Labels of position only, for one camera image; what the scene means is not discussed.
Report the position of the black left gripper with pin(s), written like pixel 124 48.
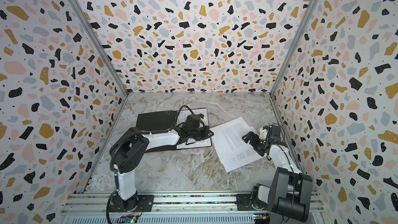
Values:
pixel 205 130

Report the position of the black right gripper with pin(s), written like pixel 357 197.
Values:
pixel 255 139

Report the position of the white text paper sheet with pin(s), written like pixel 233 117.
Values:
pixel 232 151

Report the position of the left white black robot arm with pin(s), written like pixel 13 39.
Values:
pixel 126 154

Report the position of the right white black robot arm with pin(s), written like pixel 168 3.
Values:
pixel 291 190

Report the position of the right circuit board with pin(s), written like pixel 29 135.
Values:
pixel 262 218

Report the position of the left green circuit board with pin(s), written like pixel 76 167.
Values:
pixel 129 219

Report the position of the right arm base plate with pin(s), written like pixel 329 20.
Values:
pixel 262 202

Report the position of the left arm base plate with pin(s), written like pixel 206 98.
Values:
pixel 138 204

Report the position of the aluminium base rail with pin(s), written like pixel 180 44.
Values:
pixel 175 207

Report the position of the aluminium corner post right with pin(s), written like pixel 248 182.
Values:
pixel 296 40

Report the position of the aluminium corner post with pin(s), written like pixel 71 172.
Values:
pixel 296 40
pixel 96 44

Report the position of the aluminium corner post left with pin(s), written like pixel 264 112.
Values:
pixel 96 44

